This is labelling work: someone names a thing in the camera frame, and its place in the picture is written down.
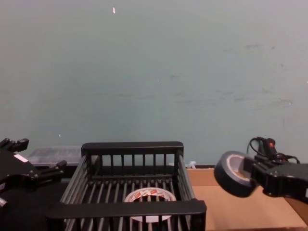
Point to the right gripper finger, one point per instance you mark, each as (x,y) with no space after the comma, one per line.
(247,168)
(259,185)

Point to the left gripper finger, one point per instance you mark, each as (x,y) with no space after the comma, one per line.
(16,145)
(51,172)

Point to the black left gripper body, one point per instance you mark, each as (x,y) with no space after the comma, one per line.
(16,170)

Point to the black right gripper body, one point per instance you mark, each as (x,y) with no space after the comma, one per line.
(286,180)

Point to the silver tape roll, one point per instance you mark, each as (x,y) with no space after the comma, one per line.
(228,178)

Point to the white tape roll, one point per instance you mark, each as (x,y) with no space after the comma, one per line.
(149,193)

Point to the clear plastic case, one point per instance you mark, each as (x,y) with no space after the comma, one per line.
(55,155)

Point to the shallow brown cardboard tray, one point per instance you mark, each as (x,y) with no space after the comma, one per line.
(228,211)

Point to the small white plastic piece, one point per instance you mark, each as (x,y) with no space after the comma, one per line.
(192,164)

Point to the black rack with steel bars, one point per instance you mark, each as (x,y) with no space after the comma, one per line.
(125,209)

